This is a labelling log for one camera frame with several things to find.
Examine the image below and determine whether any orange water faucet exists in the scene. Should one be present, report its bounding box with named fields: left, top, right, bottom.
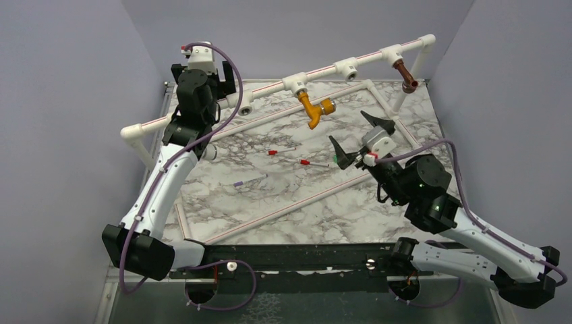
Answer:
left=296, top=90, right=337, bottom=130

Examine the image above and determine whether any white PVC pipe frame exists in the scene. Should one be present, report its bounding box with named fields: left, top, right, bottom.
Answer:
left=119, top=34, right=436, bottom=244

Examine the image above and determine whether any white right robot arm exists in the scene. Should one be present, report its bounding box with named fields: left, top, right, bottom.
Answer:
left=333, top=115, right=560, bottom=309

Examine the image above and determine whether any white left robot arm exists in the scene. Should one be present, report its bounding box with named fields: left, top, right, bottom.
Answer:
left=102, top=61, right=236, bottom=281

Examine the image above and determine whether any brown water faucet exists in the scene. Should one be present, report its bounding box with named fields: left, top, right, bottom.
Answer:
left=393, top=59, right=419, bottom=94

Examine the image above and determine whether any red capped white stick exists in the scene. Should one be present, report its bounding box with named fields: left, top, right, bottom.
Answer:
left=267, top=147, right=296, bottom=156

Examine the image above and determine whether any purple capped white stick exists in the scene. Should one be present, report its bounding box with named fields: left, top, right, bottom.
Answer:
left=233, top=174, right=268, bottom=188

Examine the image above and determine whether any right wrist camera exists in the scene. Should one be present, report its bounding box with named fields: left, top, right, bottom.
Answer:
left=362, top=126, right=397, bottom=155

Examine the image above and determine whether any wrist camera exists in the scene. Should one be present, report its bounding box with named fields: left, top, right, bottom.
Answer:
left=181, top=45, right=217, bottom=75
left=362, top=126, right=397, bottom=155

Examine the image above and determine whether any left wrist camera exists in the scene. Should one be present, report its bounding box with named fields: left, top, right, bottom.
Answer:
left=181, top=45, right=217, bottom=75

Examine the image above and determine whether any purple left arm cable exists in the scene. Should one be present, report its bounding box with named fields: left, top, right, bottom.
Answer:
left=118, top=41, right=245, bottom=296

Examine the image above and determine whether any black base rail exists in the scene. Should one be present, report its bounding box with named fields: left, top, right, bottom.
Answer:
left=168, top=243, right=423, bottom=294

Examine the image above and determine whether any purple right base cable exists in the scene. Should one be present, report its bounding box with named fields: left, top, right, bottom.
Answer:
left=387, top=261, right=462, bottom=309

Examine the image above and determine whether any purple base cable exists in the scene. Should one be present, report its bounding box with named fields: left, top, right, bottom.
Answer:
left=387, top=261, right=462, bottom=309
left=183, top=260, right=259, bottom=313

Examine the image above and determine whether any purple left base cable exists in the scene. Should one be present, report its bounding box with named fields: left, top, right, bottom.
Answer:
left=183, top=260, right=259, bottom=313

